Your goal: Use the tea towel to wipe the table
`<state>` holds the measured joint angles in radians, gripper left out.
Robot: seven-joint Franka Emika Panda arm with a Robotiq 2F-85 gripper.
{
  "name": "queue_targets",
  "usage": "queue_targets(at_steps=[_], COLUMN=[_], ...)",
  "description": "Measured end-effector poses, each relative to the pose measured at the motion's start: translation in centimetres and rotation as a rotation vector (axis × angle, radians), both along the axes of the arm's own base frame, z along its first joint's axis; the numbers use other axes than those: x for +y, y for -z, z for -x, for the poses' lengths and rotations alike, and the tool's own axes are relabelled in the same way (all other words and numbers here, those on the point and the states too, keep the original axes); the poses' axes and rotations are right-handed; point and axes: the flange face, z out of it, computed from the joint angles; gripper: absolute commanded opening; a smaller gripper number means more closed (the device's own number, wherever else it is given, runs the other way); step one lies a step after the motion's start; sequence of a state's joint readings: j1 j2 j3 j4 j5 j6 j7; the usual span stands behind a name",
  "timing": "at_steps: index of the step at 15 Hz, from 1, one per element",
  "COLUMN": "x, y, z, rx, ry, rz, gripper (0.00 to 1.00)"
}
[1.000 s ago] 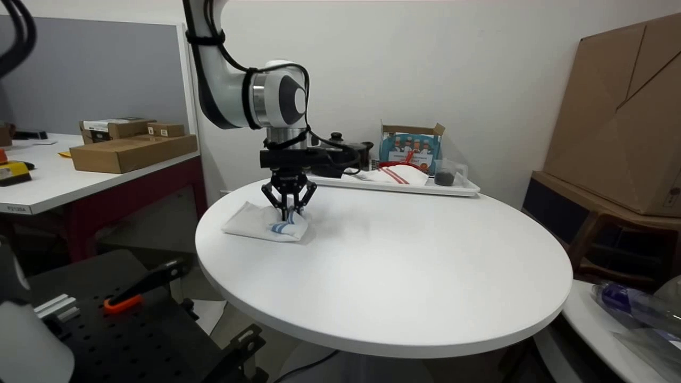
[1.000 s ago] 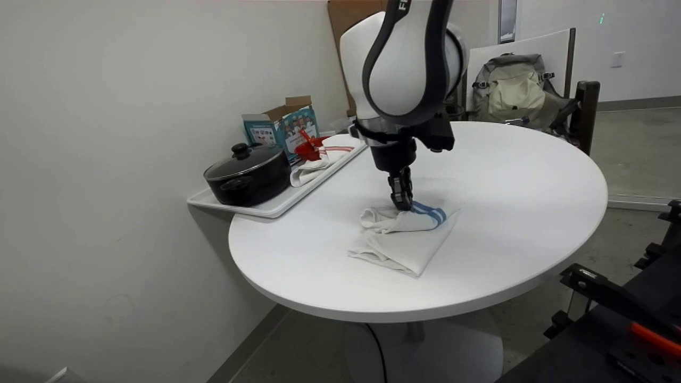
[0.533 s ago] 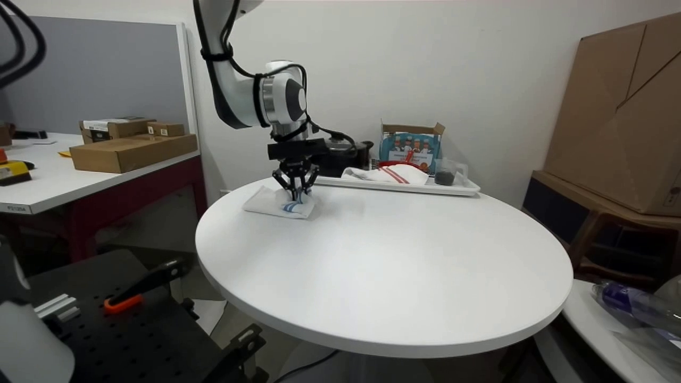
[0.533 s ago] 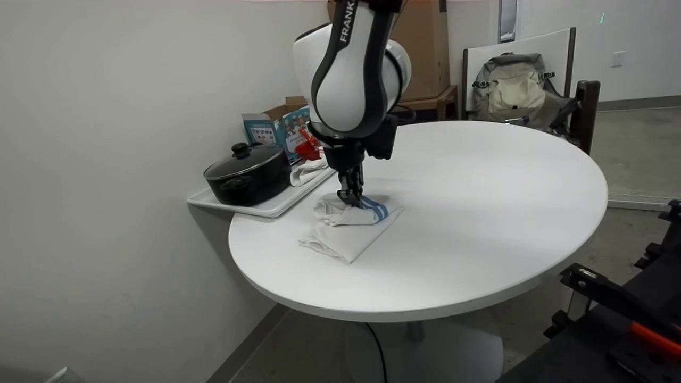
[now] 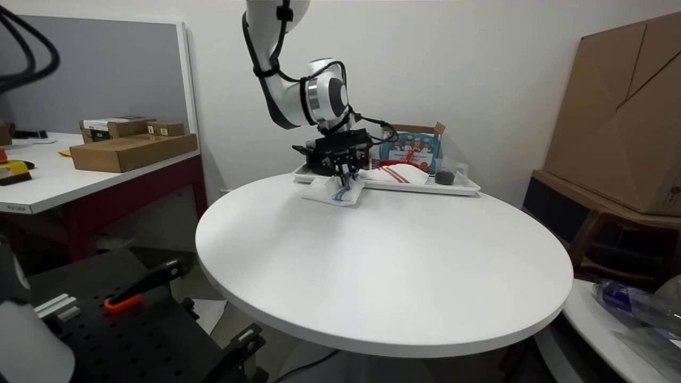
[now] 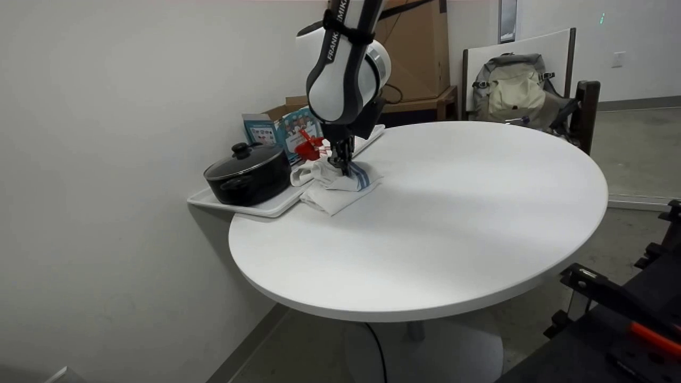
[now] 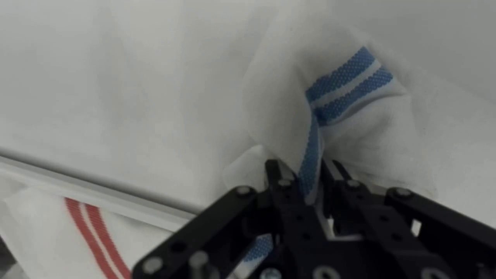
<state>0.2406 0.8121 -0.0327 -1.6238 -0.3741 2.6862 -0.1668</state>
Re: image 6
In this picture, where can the black cooking pot with lid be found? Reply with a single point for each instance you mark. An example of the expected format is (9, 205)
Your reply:
(245, 182)

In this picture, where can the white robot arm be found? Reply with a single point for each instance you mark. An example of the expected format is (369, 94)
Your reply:
(340, 77)

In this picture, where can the black orange bar clamp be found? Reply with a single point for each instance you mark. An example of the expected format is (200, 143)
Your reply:
(609, 298)

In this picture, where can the dark wooden chair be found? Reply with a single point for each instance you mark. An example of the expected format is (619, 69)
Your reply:
(585, 118)

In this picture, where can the beige backpack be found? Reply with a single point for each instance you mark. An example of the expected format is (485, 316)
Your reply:
(517, 89)

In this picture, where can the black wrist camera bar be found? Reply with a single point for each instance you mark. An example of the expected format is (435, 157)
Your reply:
(369, 124)

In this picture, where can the white tea towel blue stripes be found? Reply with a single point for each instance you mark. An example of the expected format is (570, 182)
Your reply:
(340, 195)

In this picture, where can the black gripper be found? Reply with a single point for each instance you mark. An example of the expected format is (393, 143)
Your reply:
(342, 142)

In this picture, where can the white wall outlet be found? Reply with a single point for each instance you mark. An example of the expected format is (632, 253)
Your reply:
(618, 60)

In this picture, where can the colourful printed cardboard box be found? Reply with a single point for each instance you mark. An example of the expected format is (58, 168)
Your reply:
(293, 135)

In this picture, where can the white table pedestal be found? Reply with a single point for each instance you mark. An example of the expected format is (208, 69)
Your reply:
(432, 348)

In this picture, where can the white rectangular tray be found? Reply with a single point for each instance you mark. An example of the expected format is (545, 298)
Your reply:
(267, 210)

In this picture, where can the large brown cardboard box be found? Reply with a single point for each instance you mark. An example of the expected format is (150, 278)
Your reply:
(417, 49)

